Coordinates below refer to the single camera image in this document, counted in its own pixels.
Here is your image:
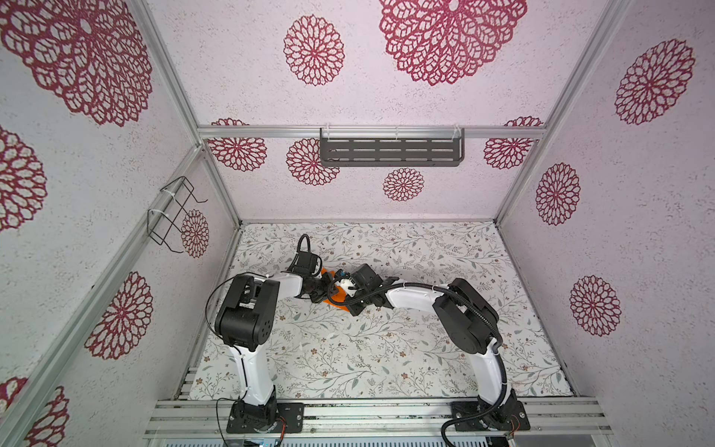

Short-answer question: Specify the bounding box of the black wire wall basket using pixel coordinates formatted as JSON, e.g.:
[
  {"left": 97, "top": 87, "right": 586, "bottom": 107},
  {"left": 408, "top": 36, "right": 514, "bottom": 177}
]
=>
[{"left": 146, "top": 176, "right": 210, "bottom": 258}]

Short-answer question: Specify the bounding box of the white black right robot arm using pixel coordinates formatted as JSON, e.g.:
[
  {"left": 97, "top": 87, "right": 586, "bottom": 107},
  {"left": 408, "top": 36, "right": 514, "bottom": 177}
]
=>
[{"left": 338, "top": 278, "right": 511, "bottom": 412}]

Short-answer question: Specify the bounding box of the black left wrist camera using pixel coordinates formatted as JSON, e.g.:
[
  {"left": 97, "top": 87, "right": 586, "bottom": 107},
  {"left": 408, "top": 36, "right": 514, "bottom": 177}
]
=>
[{"left": 287, "top": 234, "right": 323, "bottom": 278}]

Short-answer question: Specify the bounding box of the aluminium front rail frame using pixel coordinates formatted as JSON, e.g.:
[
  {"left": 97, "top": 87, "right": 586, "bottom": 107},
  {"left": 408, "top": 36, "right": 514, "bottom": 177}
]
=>
[{"left": 140, "top": 397, "right": 614, "bottom": 440}]

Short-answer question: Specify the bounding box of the grey slotted wall shelf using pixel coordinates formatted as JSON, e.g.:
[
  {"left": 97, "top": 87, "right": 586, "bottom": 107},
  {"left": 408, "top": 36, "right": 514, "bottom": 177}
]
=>
[{"left": 318, "top": 128, "right": 465, "bottom": 168}]

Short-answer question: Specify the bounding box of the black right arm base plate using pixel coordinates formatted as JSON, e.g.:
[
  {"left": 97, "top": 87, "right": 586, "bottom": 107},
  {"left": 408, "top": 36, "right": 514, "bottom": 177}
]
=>
[{"left": 451, "top": 399, "right": 531, "bottom": 432}]

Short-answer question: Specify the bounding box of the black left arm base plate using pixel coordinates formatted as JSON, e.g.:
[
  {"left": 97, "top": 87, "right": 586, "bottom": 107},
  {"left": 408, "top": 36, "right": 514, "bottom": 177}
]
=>
[{"left": 225, "top": 402, "right": 305, "bottom": 435}]

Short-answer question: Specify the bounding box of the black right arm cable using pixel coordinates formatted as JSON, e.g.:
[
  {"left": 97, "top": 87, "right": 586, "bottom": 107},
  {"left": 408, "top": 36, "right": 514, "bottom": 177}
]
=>
[{"left": 325, "top": 276, "right": 510, "bottom": 447}]

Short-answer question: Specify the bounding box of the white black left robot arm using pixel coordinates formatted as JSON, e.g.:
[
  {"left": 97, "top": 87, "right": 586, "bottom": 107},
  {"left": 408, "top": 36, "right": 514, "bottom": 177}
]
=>
[{"left": 213, "top": 272, "right": 333, "bottom": 407}]

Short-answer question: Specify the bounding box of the orange square paper sheet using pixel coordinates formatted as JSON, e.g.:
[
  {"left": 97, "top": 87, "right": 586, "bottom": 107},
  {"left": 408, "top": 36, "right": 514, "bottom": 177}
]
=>
[{"left": 320, "top": 267, "right": 350, "bottom": 312}]

